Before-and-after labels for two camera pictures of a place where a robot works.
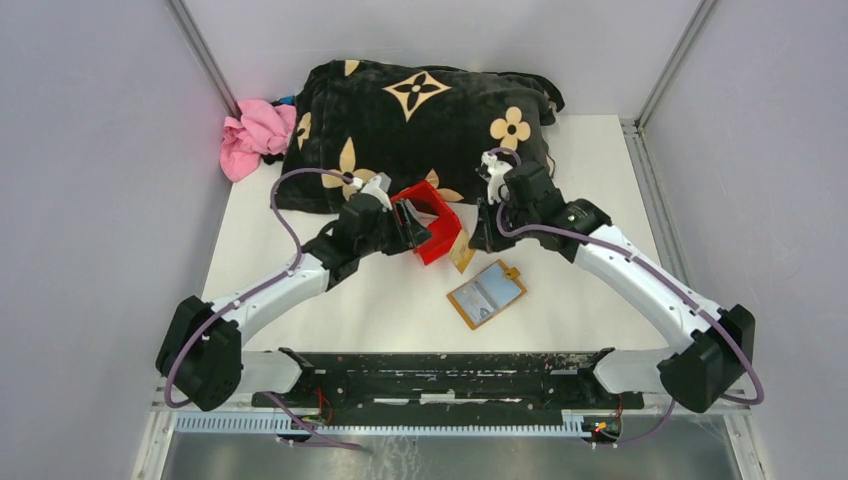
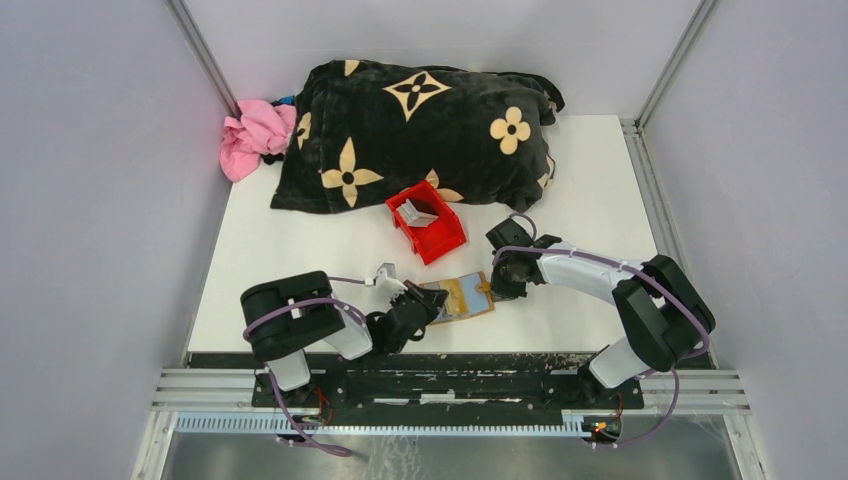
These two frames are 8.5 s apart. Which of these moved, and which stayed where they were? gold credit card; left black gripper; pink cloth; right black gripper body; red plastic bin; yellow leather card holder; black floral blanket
Moved: left black gripper; right black gripper body; yellow leather card holder; gold credit card
Stayed: pink cloth; black floral blanket; red plastic bin
